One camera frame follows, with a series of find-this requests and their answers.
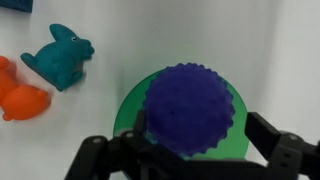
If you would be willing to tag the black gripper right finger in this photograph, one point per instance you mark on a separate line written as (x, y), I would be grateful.
(286, 150)

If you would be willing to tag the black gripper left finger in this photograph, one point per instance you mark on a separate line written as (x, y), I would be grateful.
(113, 156)

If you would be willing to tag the purple spiky ball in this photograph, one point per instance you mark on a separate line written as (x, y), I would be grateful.
(188, 108)

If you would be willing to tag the green plastic bowl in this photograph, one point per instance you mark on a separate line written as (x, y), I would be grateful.
(128, 110)

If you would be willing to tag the orange rubber toy animal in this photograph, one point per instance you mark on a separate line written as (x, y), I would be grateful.
(20, 100)

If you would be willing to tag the teal rubber toy squirrel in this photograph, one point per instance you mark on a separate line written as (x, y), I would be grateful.
(60, 60)

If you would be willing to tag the dark blue soft cube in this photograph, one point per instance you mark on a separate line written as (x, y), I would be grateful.
(15, 5)

